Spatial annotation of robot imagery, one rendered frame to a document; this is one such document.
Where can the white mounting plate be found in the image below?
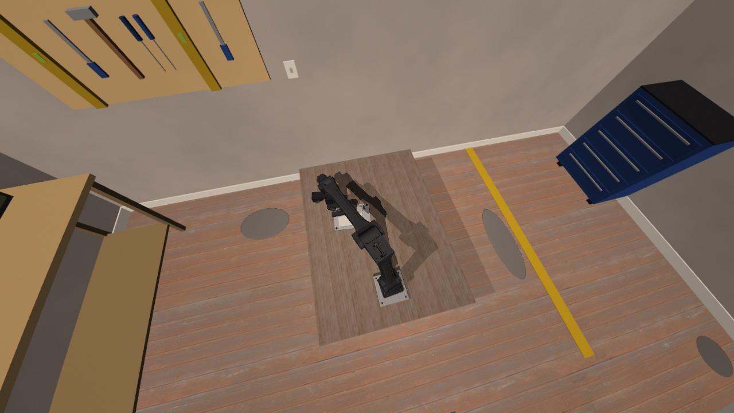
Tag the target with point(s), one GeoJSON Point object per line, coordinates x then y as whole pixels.
{"type": "Point", "coordinates": [365, 213]}

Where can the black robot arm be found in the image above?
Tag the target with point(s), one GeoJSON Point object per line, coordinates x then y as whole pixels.
{"type": "Point", "coordinates": [368, 235]}

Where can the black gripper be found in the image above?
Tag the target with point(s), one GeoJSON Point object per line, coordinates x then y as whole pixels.
{"type": "Point", "coordinates": [332, 207]}

